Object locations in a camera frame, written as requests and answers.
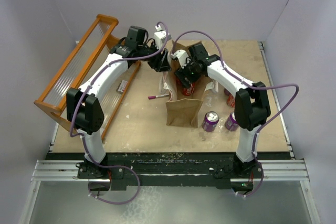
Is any aluminium front rail frame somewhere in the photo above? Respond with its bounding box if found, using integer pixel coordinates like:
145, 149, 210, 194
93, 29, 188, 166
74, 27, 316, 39
19, 158, 321, 223

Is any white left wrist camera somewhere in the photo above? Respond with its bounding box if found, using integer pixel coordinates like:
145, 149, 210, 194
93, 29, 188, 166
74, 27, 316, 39
154, 25, 172, 49

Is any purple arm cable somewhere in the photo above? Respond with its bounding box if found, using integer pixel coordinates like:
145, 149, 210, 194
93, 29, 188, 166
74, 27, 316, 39
69, 21, 169, 205
172, 30, 300, 198

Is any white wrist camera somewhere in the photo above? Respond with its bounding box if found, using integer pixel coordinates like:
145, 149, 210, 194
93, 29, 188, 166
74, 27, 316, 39
170, 49, 191, 69
154, 25, 172, 49

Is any small brown packet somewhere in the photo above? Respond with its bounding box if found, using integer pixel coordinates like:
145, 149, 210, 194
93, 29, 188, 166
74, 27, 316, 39
117, 80, 128, 94

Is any purple soda can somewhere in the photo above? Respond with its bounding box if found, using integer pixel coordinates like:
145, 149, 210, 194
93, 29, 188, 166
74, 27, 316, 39
225, 112, 239, 131
202, 111, 219, 132
224, 89, 230, 96

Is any brown canvas tote bag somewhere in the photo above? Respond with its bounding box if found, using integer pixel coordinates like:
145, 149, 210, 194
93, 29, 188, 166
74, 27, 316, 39
157, 39, 220, 129

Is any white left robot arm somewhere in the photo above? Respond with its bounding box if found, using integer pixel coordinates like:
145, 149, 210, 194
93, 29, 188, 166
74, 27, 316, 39
66, 22, 171, 178

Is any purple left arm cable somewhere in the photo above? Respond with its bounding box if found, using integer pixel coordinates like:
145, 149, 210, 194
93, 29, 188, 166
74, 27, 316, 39
69, 21, 169, 205

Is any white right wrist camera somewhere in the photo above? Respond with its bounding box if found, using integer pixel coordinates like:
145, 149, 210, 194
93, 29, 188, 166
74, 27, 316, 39
170, 49, 191, 69

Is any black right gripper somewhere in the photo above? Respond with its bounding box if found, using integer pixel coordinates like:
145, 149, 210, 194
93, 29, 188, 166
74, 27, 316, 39
175, 57, 203, 89

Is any small purple marker pen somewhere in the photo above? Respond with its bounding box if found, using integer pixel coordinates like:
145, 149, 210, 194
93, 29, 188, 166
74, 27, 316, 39
148, 94, 170, 100

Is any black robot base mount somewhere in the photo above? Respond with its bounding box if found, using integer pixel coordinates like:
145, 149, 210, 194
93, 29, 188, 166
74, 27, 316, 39
46, 152, 291, 190

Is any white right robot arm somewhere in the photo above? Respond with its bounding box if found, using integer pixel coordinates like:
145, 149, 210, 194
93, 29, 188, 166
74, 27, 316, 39
171, 42, 271, 177

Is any orange wooden framed tray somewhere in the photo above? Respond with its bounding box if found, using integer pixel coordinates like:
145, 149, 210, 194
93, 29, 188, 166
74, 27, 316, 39
34, 14, 141, 140

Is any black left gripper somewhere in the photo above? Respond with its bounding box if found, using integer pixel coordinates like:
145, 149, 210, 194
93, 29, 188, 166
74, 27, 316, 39
137, 40, 172, 72

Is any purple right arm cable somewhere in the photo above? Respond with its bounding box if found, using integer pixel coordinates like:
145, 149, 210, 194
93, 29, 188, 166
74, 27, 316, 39
172, 30, 300, 198

